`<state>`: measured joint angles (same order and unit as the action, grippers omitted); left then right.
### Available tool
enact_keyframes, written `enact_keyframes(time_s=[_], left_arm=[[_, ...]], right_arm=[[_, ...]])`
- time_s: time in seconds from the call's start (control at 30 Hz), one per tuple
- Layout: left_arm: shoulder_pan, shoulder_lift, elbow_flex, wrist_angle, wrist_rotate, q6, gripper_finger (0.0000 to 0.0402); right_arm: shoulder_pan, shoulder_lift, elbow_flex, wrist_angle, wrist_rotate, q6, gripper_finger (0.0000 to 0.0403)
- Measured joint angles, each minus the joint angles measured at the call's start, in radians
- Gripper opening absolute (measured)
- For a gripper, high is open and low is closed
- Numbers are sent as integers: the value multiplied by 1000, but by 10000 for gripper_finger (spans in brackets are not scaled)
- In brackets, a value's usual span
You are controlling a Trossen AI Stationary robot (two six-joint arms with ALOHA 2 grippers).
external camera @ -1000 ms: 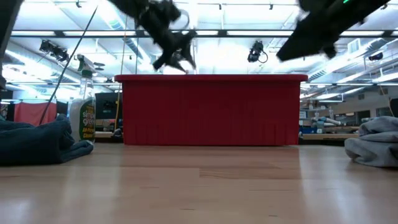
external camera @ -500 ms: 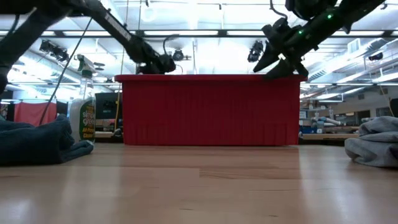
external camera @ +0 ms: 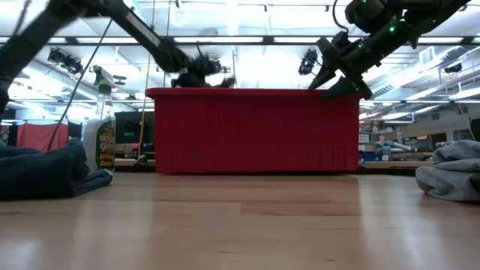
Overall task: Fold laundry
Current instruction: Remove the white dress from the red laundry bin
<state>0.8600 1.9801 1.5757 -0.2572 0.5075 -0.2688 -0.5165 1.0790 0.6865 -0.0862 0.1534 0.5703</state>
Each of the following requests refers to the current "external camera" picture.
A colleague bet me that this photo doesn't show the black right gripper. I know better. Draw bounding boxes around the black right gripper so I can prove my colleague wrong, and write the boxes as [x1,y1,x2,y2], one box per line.
[307,31,377,101]

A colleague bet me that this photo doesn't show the red partition cloth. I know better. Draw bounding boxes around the red partition cloth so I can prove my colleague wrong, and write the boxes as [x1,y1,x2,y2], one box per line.
[16,122,70,154]

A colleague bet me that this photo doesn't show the clear spray cleaner bottle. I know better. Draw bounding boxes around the clear spray cleaner bottle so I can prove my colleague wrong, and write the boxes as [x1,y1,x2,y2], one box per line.
[82,64,118,174]

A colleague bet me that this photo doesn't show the beige table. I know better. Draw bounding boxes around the beige table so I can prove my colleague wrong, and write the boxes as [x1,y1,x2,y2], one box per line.
[113,157,156,168]

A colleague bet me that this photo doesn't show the red plastic laundry basket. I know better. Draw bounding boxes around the red plastic laundry basket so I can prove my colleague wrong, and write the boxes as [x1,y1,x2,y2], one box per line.
[145,87,363,176]

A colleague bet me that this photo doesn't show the yellow cable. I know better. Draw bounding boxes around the yellow cable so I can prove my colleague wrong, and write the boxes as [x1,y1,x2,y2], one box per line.
[137,0,155,158]

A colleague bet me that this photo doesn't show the black ceiling light cluster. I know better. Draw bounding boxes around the black ceiling light cluster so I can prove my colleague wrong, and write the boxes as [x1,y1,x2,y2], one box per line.
[46,47,85,76]

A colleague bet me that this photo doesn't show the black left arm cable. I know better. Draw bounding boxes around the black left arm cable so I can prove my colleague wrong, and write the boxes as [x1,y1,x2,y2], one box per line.
[46,17,114,153]

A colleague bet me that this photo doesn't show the dark navy garment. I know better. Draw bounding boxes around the dark navy garment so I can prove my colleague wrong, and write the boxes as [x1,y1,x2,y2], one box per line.
[0,137,114,200]

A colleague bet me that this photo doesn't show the black overhead camera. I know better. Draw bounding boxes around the black overhead camera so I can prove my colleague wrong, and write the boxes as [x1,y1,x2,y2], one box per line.
[298,47,320,77]

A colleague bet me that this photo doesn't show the background wooden table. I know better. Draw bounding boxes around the background wooden table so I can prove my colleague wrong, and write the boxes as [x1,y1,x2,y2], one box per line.
[362,160,434,170]

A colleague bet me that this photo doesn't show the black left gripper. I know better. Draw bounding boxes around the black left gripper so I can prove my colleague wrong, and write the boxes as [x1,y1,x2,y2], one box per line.
[170,54,238,89]

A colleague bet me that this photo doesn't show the black monitor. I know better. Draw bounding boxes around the black monitor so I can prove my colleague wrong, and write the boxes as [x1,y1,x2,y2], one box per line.
[113,110,148,146]

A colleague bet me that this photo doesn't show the grey garment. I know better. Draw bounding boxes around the grey garment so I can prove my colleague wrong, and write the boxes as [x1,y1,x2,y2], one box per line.
[415,139,480,203]

